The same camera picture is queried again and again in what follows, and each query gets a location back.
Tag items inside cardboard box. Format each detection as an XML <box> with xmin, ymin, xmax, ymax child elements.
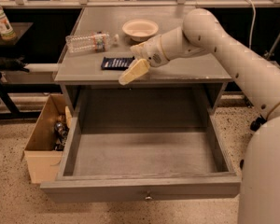
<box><xmin>54</xmin><ymin>106</ymin><xmax>72</xmax><ymax>151</ymax></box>

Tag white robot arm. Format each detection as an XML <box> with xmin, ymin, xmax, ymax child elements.
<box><xmin>119</xmin><ymin>8</ymin><xmax>280</xmax><ymax>224</ymax></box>

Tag cardboard box on floor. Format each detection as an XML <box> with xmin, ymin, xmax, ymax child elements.
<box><xmin>23</xmin><ymin>94</ymin><xmax>65</xmax><ymax>184</ymax></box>

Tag green labelled bottle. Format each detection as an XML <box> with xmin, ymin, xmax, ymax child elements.
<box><xmin>0</xmin><ymin>5</ymin><xmax>17</xmax><ymax>41</ymax></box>

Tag clear plastic water bottle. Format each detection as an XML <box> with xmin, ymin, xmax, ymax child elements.
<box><xmin>65</xmin><ymin>32</ymin><xmax>119</xmax><ymax>53</ymax></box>

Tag white paper bowl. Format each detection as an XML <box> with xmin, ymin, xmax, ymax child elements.
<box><xmin>122</xmin><ymin>19</ymin><xmax>159</xmax><ymax>42</ymax></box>

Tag blue rxbar blueberry bar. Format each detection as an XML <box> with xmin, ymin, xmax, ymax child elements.
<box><xmin>101</xmin><ymin>57</ymin><xmax>134</xmax><ymax>70</ymax></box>

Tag open grey top drawer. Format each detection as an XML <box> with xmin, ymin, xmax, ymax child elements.
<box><xmin>40</xmin><ymin>89</ymin><xmax>243</xmax><ymax>203</ymax></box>

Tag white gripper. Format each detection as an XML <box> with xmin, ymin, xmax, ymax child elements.
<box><xmin>119</xmin><ymin>35</ymin><xmax>169</xmax><ymax>85</ymax></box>

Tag grey cabinet with top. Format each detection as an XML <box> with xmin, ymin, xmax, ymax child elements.
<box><xmin>55</xmin><ymin>7</ymin><xmax>231</xmax><ymax>120</ymax></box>

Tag black side table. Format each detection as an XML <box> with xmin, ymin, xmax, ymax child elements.
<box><xmin>0</xmin><ymin>22</ymin><xmax>39</xmax><ymax>119</ymax></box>

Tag white cable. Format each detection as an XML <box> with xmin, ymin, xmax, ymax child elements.
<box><xmin>243</xmin><ymin>0</ymin><xmax>257</xmax><ymax>49</ymax></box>

